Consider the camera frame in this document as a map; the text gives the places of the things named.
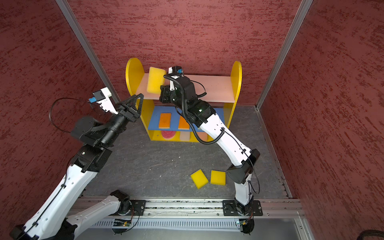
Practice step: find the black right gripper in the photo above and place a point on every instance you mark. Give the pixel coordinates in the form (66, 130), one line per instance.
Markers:
(167, 91)

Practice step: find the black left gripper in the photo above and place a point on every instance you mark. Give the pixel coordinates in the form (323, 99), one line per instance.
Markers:
(131, 114)

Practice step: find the pale yellow sponge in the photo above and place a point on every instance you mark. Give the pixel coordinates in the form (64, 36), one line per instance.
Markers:
(155, 80)

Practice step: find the white sponge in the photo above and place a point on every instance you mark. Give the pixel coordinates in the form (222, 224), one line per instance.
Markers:
(185, 136)

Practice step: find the round pink smiley sponge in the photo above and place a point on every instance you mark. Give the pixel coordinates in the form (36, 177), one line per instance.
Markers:
(168, 135)

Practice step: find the peach orange sponge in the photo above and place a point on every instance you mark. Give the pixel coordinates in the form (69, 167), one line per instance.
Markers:
(203, 136)

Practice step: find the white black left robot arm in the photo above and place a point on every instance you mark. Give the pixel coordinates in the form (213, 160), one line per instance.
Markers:
(51, 221)

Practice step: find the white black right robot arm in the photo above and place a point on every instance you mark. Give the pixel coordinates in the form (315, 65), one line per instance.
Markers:
(209, 129)

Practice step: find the bright yellow diamond sponge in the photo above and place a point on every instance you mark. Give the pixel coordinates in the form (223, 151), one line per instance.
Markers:
(199, 179)

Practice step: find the bright yellow square sponge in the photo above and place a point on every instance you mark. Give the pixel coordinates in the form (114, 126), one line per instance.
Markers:
(218, 178)

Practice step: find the left circuit board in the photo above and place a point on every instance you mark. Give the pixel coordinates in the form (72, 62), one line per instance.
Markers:
(122, 223)

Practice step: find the circuit board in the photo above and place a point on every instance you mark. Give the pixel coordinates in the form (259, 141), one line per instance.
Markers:
(243, 223)
(122, 223)

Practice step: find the right circuit board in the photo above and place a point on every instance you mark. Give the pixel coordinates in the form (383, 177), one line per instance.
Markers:
(243, 223)

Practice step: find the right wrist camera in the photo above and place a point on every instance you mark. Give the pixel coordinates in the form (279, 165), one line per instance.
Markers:
(173, 70)

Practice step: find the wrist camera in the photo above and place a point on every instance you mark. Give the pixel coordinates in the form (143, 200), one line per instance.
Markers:
(102, 98)
(173, 70)

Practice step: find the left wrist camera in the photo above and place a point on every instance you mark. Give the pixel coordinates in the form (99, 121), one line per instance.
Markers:
(102, 98)

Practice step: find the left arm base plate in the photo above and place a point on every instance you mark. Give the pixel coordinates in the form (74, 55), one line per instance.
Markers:
(136, 207)

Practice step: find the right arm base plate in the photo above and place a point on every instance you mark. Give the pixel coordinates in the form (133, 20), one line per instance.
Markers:
(234, 208)

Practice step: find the aluminium mounting rail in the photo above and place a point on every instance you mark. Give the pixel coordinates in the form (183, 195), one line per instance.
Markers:
(214, 208)

